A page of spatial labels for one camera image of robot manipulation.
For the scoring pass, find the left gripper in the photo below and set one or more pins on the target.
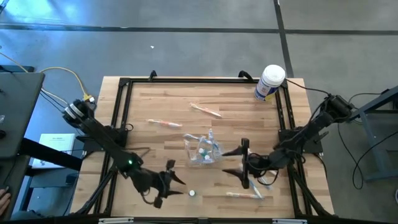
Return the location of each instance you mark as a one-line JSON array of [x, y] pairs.
[[152, 183]]

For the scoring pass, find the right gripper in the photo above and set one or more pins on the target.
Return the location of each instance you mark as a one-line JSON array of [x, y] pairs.
[[245, 161]]

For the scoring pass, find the teal mouthwash bottle white cap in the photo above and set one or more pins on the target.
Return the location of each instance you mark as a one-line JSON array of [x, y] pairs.
[[192, 193], [204, 154]]

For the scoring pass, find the orange toothbrush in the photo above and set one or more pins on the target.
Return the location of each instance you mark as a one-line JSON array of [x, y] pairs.
[[164, 123], [205, 109], [242, 195]]

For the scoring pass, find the clear acrylic organizer box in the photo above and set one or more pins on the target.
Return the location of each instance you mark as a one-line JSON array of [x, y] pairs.
[[192, 155]]

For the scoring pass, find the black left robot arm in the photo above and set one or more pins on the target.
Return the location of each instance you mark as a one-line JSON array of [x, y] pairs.
[[102, 140]]

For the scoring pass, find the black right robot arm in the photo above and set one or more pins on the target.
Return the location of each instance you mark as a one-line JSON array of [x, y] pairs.
[[311, 130]]

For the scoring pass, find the white blue wipes canister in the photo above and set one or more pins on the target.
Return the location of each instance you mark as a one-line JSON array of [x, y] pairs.
[[269, 82]]

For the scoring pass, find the white box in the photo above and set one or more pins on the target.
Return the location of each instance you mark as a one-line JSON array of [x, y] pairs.
[[59, 143]]

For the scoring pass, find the grey metal stand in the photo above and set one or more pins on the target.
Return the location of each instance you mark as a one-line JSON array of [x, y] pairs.
[[373, 146]]

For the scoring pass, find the person's hand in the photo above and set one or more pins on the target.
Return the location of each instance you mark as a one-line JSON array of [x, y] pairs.
[[3, 200]]

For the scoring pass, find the black side desk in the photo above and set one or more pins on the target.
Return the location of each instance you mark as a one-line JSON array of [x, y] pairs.
[[18, 109]]

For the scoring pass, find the silver frame bracket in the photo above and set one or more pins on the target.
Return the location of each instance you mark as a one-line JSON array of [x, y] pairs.
[[116, 220], [289, 221]]

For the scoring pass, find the black aluminium rig frame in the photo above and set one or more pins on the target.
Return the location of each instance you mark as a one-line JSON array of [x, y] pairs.
[[202, 80]]

